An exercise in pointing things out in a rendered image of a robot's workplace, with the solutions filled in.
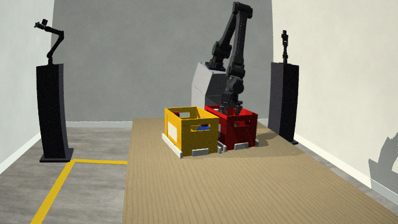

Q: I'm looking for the red plastic crate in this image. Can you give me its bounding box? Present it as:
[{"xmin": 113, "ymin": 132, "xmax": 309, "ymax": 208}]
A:
[{"xmin": 205, "ymin": 105, "xmax": 258, "ymax": 151}]

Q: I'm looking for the blue bottle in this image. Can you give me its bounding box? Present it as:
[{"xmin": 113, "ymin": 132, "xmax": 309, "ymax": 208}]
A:
[{"xmin": 197, "ymin": 124, "xmax": 209, "ymax": 131}]

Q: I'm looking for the yellow plastic crate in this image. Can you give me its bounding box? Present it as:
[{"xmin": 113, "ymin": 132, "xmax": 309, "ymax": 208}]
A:
[{"xmin": 165, "ymin": 107, "xmax": 219, "ymax": 157}]

